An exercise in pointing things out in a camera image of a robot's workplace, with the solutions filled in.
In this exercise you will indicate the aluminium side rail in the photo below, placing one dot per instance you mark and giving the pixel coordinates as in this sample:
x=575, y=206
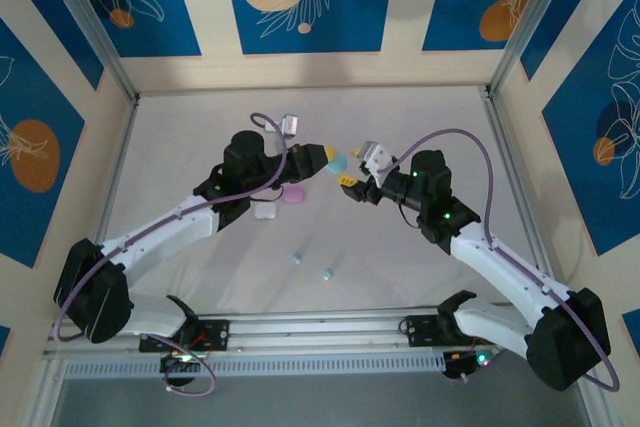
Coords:
x=515, y=172
x=117, y=167

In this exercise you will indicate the blue earbud charging case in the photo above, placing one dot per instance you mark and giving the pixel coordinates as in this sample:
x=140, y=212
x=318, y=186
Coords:
x=339, y=163

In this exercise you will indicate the white earbud charging case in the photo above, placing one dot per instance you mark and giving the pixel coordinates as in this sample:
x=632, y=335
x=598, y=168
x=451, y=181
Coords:
x=265, y=212

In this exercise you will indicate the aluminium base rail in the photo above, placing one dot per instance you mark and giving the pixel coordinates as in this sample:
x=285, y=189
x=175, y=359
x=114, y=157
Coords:
x=310, y=327

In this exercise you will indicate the black control board with LED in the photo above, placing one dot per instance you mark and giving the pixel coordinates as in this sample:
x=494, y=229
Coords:
x=457, y=364
x=176, y=366

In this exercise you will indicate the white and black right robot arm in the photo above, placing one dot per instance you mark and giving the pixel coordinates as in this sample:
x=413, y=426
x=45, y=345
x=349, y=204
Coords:
x=500, y=262

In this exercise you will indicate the aluminium frame post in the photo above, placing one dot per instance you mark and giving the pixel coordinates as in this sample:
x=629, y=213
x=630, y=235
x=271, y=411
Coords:
x=530, y=17
x=87, y=22

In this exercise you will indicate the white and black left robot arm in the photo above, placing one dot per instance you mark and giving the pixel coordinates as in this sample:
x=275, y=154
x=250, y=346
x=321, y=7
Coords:
x=165, y=219

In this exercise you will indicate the pink earbud charging case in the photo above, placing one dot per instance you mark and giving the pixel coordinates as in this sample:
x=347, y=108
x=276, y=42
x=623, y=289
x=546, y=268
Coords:
x=294, y=195

